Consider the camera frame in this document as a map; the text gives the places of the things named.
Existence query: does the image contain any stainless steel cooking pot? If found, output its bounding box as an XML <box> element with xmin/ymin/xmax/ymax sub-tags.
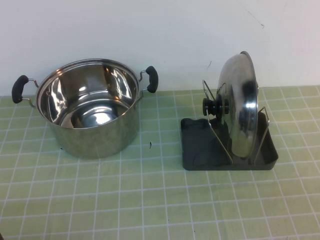
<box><xmin>11</xmin><ymin>57</ymin><xmax>159</xmax><ymax>160</ymax></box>

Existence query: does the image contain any grey tray wire lid rack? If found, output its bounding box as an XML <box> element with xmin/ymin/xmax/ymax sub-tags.
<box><xmin>179</xmin><ymin>79</ymin><xmax>280</xmax><ymax>172</ymax></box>

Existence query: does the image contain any steel pot lid black knob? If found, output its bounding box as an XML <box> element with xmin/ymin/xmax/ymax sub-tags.
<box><xmin>201</xmin><ymin>50</ymin><xmax>260</xmax><ymax>160</ymax></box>

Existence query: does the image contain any green grid table mat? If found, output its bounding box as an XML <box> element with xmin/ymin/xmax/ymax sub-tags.
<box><xmin>0</xmin><ymin>84</ymin><xmax>320</xmax><ymax>240</ymax></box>

